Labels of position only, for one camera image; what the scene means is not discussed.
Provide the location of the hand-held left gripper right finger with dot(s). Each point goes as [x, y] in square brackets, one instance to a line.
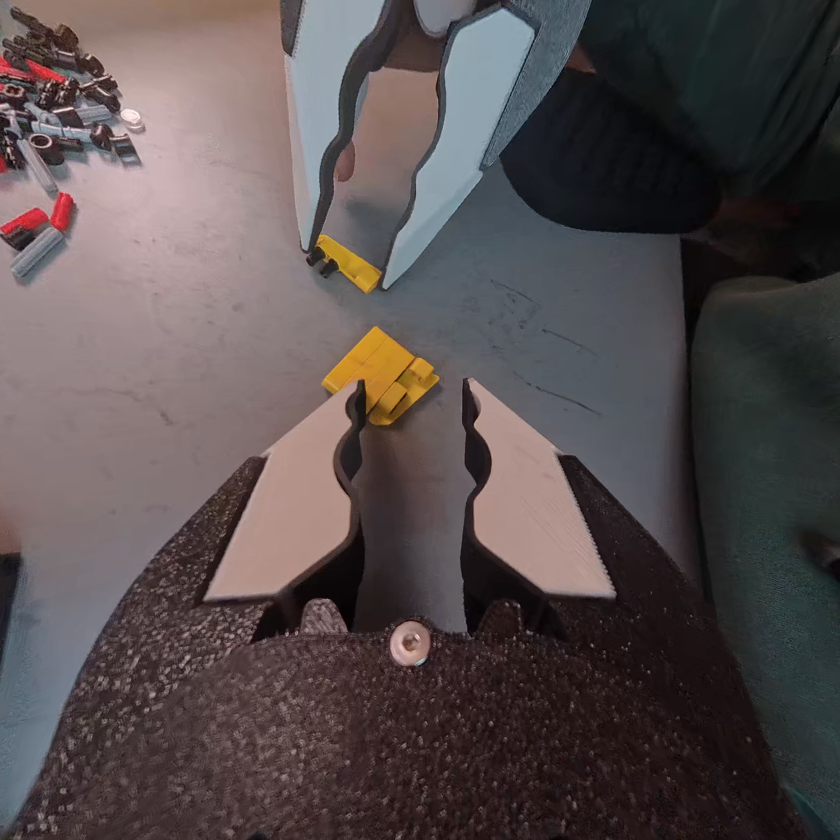
[538, 525]

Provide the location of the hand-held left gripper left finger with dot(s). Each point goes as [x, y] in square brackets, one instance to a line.
[289, 525]

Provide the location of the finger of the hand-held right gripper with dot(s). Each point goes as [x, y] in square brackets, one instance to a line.
[472, 118]
[315, 98]

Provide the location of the yellow lego plate black pins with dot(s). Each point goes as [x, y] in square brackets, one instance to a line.
[351, 262]

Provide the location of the yellow lego subassembly blue pins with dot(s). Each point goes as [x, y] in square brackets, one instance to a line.
[367, 367]

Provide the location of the person's right forearm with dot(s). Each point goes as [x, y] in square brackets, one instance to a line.
[623, 164]

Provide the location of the pile of small lego pieces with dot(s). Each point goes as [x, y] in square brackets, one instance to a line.
[59, 98]

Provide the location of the person's right hand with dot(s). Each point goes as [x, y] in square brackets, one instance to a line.
[345, 161]

